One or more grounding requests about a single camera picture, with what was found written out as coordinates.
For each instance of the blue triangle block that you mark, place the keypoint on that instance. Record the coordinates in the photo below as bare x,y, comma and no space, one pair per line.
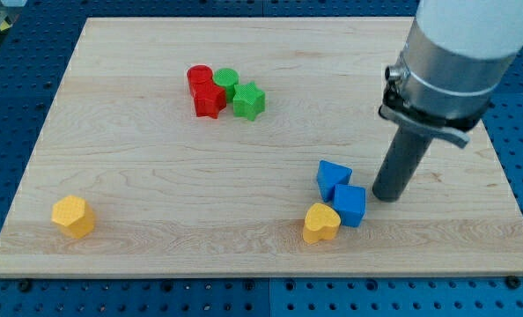
328,176

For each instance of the light wooden board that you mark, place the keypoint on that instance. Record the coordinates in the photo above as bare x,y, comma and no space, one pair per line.
181,196

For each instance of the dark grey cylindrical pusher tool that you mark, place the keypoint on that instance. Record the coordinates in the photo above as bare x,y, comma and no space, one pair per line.
399,165

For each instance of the red cylinder block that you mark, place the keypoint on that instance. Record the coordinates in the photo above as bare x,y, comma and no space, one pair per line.
198,75

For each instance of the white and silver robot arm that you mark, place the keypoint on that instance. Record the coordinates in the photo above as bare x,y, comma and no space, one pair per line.
452,61

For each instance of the yellow hexagon block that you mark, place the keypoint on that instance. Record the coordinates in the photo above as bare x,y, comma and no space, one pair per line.
73,216

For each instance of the blue cube block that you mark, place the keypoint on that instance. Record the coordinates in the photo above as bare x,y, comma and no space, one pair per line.
350,202

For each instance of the red star block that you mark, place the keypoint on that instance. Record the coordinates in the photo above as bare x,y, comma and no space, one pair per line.
209,100

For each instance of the green cylinder block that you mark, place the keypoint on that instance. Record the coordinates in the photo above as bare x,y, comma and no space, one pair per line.
227,78

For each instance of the green star block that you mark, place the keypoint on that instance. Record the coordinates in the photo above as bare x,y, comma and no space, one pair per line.
248,101

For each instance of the yellow heart block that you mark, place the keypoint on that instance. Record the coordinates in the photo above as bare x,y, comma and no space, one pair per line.
321,223

